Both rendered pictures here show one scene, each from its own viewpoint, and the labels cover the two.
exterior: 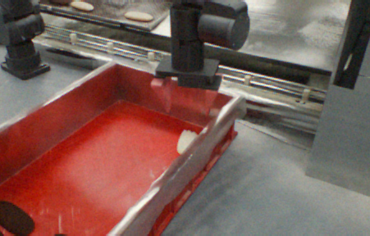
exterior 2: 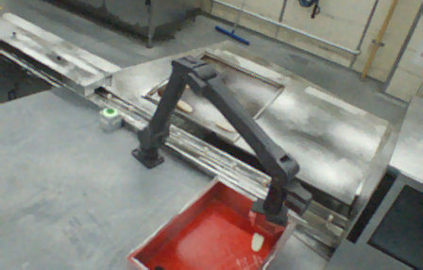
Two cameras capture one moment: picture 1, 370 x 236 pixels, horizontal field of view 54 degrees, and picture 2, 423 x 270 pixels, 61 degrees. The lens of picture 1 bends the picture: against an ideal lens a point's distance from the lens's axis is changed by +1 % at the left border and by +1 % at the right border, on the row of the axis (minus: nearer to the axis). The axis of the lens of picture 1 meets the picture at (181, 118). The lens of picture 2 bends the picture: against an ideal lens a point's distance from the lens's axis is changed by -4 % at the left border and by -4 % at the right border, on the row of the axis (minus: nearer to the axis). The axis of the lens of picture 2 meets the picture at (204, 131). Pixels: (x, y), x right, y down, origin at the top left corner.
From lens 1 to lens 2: 0.64 m
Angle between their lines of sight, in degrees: 2
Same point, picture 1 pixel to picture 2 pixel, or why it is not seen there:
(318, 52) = (342, 187)
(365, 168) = not seen: outside the picture
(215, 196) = not seen: outside the picture
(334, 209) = not seen: outside the picture
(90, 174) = (203, 256)
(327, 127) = (338, 256)
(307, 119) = (328, 238)
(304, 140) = (324, 250)
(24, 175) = (166, 250)
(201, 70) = (279, 214)
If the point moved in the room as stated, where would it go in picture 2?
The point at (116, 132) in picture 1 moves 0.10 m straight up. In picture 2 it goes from (214, 227) to (220, 207)
